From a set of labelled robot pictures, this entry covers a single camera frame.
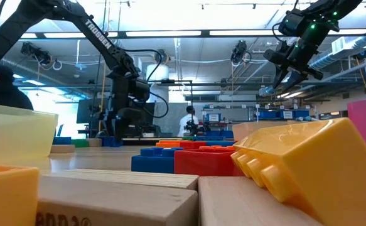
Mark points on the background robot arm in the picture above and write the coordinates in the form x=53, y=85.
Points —
x=191, y=128

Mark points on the light orange small brick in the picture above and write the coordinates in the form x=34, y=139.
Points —
x=7, y=197

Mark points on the blue long brick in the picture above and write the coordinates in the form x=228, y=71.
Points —
x=207, y=138

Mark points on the dark red small brick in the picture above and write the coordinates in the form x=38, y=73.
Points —
x=201, y=163

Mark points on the green long brick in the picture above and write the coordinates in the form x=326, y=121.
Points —
x=187, y=138
x=79, y=143

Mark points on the grey panel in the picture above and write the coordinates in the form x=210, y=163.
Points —
x=173, y=119

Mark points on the white air vent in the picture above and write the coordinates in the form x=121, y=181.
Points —
x=352, y=45

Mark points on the wooden block with Jenga print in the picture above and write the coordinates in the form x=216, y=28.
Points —
x=113, y=204

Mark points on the white cylindrical tank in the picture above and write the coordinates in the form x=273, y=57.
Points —
x=162, y=73

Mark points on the black ceiling-hung device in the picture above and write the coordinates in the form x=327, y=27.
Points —
x=360, y=56
x=33, y=51
x=240, y=50

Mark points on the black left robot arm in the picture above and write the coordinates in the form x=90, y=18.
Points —
x=98, y=34

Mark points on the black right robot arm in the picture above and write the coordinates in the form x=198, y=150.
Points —
x=324, y=12

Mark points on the orange long brick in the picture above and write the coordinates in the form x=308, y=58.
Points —
x=217, y=148
x=170, y=144

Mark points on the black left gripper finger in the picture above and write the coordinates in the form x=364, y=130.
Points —
x=120, y=128
x=110, y=127

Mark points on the black monitor panels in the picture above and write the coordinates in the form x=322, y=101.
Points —
x=85, y=110

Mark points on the silver spiral duct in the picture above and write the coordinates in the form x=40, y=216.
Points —
x=342, y=51

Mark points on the blue storage bins shelf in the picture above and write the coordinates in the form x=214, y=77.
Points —
x=267, y=115

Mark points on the black beam with light strips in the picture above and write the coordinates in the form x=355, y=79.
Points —
x=164, y=33

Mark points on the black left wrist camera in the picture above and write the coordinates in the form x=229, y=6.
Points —
x=142, y=91

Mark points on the blue small brick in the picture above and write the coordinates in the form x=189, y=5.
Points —
x=220, y=143
x=61, y=140
x=226, y=133
x=120, y=144
x=107, y=143
x=152, y=164

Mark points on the orange translucent bin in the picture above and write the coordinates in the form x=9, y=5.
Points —
x=248, y=132

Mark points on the yellow long brick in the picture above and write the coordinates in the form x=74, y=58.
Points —
x=320, y=163

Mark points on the yellow translucent bin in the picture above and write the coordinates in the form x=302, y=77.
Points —
x=16, y=132

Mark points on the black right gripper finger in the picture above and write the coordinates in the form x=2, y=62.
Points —
x=295, y=79
x=280, y=75

